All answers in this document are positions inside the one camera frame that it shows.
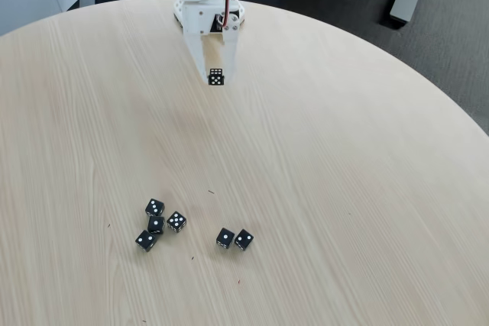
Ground black dice showing two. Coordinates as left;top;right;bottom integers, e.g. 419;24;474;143
234;228;254;252

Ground black dice with white pips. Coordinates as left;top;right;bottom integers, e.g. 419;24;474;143
147;215;166;235

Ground black dice showing five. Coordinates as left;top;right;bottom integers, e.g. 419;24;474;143
166;210;188;233

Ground black dice showing six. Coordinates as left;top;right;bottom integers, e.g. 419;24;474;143
208;68;227;87

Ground black dice showing three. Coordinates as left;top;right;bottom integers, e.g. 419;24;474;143
144;198;166;217

